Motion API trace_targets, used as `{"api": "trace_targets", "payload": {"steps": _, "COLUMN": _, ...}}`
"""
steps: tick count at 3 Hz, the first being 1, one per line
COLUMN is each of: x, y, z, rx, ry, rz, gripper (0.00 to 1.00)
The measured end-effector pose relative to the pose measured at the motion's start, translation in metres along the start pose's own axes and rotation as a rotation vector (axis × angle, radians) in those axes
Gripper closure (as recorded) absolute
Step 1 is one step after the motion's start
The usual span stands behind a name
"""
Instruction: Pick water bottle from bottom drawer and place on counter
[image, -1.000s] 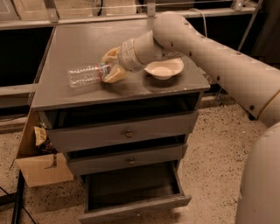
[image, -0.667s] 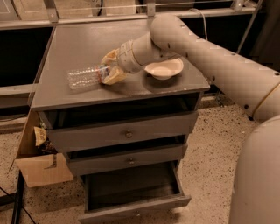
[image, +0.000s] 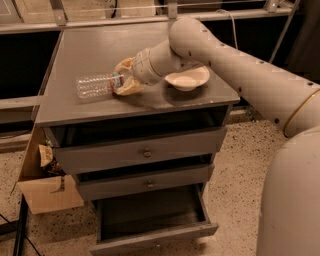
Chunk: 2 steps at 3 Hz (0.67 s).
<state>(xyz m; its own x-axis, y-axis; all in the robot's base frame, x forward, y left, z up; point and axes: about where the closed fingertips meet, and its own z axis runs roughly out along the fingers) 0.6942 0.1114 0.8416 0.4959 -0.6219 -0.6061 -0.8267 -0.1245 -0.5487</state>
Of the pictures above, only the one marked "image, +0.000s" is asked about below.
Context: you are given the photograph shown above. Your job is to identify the grey bottom drawer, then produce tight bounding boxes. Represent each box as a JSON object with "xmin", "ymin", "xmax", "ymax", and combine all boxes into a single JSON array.
[{"xmin": 89, "ymin": 184, "xmax": 218, "ymax": 256}]

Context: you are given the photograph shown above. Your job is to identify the yellow snack bag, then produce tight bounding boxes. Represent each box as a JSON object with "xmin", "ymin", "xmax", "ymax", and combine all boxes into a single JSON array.
[{"xmin": 38, "ymin": 145, "xmax": 53, "ymax": 167}]

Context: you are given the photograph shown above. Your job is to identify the clear plastic water bottle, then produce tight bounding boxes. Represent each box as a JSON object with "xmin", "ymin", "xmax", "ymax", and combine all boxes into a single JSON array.
[{"xmin": 75, "ymin": 72, "xmax": 124, "ymax": 100}]

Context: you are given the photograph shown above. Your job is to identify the dark cabinet at right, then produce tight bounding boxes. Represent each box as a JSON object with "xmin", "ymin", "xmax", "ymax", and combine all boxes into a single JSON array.
[{"xmin": 288, "ymin": 0, "xmax": 320, "ymax": 81}]

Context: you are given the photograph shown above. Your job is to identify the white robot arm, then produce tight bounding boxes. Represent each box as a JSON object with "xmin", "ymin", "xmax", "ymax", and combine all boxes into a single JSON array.
[{"xmin": 115, "ymin": 17, "xmax": 320, "ymax": 256}]

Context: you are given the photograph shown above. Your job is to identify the white paper bowl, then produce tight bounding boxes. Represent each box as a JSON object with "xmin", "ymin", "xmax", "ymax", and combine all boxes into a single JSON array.
[{"xmin": 165, "ymin": 66, "xmax": 210, "ymax": 91}]

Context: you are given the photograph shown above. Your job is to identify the grey middle drawer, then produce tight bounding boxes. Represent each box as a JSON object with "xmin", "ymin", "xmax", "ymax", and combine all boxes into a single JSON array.
[{"xmin": 77, "ymin": 164, "xmax": 214, "ymax": 201}]

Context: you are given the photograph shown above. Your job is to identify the black stand leg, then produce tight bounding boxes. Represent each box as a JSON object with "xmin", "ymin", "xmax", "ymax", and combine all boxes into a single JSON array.
[{"xmin": 0, "ymin": 196, "xmax": 28, "ymax": 256}]

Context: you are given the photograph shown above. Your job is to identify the white cable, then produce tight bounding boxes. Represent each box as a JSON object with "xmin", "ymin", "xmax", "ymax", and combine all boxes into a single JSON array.
[{"xmin": 215, "ymin": 9, "xmax": 240, "ymax": 50}]

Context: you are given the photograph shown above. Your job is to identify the grey drawer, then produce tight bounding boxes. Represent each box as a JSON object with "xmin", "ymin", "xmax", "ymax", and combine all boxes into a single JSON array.
[
  {"xmin": 89, "ymin": 184, "xmax": 218, "ymax": 256},
  {"xmin": 77, "ymin": 164, "xmax": 214, "ymax": 201},
  {"xmin": 55, "ymin": 127, "xmax": 226, "ymax": 174}
]

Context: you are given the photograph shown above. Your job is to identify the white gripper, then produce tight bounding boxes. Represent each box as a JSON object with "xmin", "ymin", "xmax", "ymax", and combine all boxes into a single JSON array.
[{"xmin": 114, "ymin": 48, "xmax": 162, "ymax": 96}]

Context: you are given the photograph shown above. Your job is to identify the grey wooden drawer cabinet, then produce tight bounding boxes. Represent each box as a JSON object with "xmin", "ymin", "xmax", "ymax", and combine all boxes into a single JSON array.
[{"xmin": 36, "ymin": 23, "xmax": 239, "ymax": 188}]

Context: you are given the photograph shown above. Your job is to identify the grey top drawer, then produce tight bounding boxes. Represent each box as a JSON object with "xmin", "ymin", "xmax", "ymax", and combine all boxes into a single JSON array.
[{"xmin": 55, "ymin": 127, "xmax": 226, "ymax": 174}]

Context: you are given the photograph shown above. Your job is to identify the brown cardboard box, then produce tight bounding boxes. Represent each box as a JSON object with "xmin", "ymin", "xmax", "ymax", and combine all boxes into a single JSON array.
[{"xmin": 17, "ymin": 128, "xmax": 84, "ymax": 214}]

